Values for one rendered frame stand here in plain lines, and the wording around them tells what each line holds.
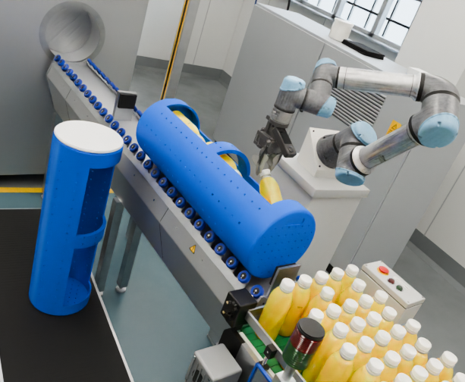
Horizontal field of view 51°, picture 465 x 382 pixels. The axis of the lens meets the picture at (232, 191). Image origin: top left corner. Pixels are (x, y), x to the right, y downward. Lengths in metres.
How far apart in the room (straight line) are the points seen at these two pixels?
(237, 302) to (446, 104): 0.89
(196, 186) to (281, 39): 2.66
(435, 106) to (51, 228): 1.56
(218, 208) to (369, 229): 1.89
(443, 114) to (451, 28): 2.75
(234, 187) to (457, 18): 3.04
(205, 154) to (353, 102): 1.90
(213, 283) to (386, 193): 1.81
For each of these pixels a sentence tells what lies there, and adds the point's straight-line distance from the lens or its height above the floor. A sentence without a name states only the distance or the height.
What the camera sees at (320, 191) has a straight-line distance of 2.02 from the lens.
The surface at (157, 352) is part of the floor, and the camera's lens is 2.66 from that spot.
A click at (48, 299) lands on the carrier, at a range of 2.46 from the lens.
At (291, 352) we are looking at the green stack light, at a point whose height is 1.20.
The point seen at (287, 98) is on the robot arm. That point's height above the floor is 1.51.
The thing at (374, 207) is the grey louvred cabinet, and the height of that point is 0.67.
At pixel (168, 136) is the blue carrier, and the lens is 1.97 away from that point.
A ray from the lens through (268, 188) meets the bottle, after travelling 1.73.
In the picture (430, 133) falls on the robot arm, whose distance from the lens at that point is 1.67.
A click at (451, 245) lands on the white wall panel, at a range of 4.56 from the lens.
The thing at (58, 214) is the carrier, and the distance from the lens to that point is 2.18.
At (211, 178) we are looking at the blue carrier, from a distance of 1.73.
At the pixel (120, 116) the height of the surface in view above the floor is 0.95.
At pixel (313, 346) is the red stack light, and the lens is 1.10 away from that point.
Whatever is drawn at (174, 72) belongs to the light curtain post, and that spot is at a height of 1.17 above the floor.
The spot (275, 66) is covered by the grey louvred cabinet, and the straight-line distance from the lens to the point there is 4.27.
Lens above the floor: 1.93
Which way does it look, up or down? 27 degrees down
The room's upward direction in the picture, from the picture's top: 20 degrees clockwise
